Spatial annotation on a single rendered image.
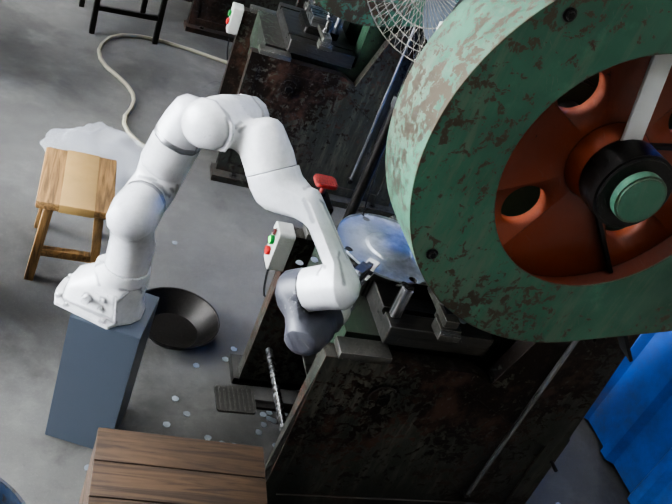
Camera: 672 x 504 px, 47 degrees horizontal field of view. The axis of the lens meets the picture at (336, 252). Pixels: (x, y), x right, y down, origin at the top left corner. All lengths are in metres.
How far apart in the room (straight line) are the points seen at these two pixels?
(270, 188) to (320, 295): 0.24
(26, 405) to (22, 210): 0.95
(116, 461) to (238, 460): 0.29
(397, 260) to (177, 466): 0.74
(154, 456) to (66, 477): 0.43
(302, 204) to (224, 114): 0.24
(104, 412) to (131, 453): 0.34
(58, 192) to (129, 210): 0.91
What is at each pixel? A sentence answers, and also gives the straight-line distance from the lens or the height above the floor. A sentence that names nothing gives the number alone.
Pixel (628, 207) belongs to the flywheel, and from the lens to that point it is 1.47.
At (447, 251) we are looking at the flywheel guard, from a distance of 1.45.
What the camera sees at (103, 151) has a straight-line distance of 3.21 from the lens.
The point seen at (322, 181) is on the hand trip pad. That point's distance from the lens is 2.24.
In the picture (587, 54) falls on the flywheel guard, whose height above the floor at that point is 1.53.
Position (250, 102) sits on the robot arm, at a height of 1.12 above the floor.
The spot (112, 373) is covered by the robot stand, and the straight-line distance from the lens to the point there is 2.10.
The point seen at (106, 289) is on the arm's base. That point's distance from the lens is 1.97.
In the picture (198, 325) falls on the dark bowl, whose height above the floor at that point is 0.01.
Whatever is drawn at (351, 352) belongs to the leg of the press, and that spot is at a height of 0.64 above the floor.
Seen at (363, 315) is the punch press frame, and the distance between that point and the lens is 1.99.
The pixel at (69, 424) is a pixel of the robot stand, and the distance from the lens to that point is 2.28.
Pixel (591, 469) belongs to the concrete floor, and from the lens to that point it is 3.08.
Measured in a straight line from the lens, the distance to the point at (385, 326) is 1.93.
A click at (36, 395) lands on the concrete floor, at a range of 2.43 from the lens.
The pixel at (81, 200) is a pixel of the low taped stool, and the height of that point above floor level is 0.33.
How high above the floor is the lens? 1.80
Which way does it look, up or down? 32 degrees down
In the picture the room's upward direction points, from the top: 24 degrees clockwise
